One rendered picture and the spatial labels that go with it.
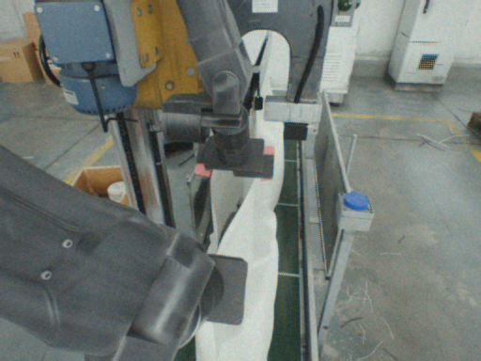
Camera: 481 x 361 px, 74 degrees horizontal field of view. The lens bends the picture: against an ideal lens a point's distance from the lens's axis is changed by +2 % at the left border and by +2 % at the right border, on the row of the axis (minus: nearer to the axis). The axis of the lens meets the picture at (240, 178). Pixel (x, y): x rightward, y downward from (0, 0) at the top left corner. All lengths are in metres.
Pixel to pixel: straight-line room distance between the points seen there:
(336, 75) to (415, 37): 1.18
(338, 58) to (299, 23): 2.86
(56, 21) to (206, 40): 0.29
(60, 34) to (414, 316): 1.70
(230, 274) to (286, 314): 0.82
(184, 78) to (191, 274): 0.70
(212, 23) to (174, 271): 0.31
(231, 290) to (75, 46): 0.47
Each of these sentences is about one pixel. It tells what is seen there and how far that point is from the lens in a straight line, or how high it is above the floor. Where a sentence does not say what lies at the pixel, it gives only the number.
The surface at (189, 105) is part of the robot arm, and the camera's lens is 0.46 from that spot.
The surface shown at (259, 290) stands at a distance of 0.67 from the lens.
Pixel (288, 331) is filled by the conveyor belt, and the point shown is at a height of 0.38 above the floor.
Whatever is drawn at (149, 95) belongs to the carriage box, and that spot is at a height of 1.06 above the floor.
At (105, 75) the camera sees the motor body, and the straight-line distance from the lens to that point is 0.72.
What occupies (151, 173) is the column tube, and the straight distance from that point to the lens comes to 1.10.
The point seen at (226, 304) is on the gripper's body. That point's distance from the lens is 0.36.
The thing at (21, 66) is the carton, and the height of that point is 0.21.
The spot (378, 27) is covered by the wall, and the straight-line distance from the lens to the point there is 4.99.
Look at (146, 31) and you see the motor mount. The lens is 0.75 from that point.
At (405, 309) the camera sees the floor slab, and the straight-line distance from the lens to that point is 1.80.
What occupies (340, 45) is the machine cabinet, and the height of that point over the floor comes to 0.66.
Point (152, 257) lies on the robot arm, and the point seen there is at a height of 1.24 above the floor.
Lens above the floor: 1.36
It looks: 35 degrees down
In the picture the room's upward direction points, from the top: straight up
